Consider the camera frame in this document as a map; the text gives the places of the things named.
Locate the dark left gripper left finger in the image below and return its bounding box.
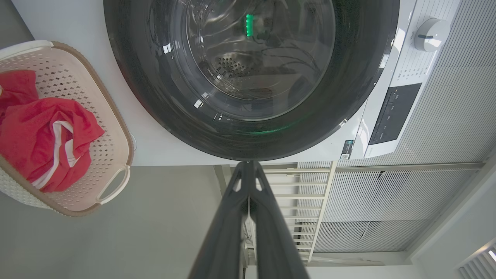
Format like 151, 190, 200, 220
188, 161, 251, 279

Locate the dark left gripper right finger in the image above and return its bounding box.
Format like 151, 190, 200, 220
250, 161, 310, 279

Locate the black round glass washer door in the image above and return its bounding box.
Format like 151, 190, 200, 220
103, 0, 400, 161

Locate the red garment with white stripes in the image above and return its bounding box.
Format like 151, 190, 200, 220
0, 71, 105, 193

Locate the white front-load washing machine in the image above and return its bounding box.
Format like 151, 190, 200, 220
12, 0, 462, 167

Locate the cream perforated laundry basket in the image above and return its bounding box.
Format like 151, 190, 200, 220
0, 40, 135, 217

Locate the white ladder-like rack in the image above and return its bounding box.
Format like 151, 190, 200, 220
254, 161, 338, 266

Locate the small black QR sticker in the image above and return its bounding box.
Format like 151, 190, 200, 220
339, 139, 355, 160

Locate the white louvred vent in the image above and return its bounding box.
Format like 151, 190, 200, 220
456, 242, 496, 279

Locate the white washer control knob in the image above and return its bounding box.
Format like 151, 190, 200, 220
413, 17, 452, 53

